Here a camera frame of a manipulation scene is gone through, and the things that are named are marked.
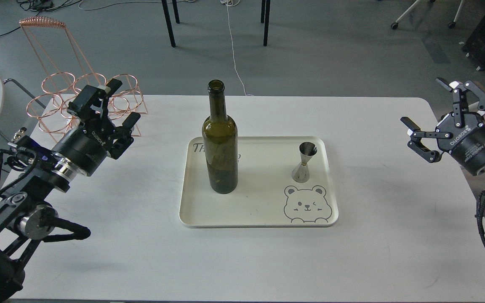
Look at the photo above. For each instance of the cream bear serving tray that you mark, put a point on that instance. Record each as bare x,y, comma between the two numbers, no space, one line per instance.
266,195

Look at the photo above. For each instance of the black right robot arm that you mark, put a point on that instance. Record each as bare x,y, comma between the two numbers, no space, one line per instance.
468,97

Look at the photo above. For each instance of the copper wire bottle rack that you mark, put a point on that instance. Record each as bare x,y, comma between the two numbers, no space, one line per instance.
61,85

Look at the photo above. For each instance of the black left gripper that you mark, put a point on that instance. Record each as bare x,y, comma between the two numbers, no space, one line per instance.
96,137

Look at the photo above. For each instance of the steel double jigger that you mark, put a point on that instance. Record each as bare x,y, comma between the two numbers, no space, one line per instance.
300,173

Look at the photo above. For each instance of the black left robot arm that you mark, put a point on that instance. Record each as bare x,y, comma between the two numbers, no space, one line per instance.
29,172

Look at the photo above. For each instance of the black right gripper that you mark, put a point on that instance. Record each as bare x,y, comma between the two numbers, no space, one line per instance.
472,141

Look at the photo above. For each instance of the dark green wine bottle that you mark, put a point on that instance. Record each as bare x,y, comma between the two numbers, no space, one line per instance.
219,132

